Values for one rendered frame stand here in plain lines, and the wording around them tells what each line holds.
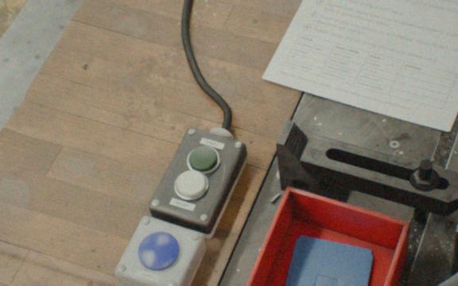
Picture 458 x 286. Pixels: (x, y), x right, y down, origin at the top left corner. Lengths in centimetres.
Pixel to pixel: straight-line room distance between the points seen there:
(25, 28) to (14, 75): 14
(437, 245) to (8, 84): 152
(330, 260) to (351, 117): 18
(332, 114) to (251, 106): 9
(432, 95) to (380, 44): 9
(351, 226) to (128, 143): 27
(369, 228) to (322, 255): 5
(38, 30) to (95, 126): 135
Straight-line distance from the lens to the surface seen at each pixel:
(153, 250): 95
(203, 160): 100
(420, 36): 113
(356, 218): 95
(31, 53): 239
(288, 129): 95
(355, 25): 114
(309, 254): 97
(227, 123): 105
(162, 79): 112
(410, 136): 105
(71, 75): 114
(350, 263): 96
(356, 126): 106
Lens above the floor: 177
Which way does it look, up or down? 56 degrees down
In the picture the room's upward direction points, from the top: 10 degrees counter-clockwise
